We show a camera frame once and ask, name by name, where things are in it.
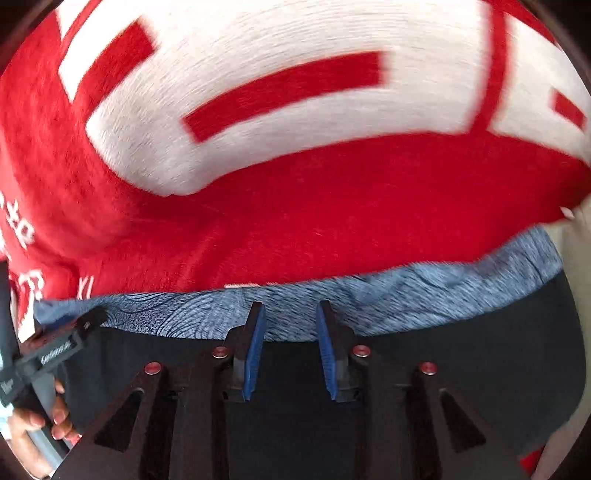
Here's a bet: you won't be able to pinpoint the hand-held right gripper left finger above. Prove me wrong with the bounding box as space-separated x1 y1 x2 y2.
51 302 267 480

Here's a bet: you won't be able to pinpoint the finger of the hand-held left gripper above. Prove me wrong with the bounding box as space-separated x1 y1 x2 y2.
68 306 110 343

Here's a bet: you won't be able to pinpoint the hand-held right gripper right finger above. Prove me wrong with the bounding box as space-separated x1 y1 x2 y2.
317 300 531 480

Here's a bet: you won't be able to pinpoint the black pants with blue waistband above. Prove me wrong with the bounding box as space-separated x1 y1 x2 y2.
32 226 583 480

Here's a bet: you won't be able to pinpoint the person's left hand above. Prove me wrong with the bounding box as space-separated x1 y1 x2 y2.
8 377 82 479

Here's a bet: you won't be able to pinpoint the red printed blanket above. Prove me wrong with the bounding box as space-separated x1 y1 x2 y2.
0 0 591 480

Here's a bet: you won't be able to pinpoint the beige bed sheet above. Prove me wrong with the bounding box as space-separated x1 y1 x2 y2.
545 194 591 324

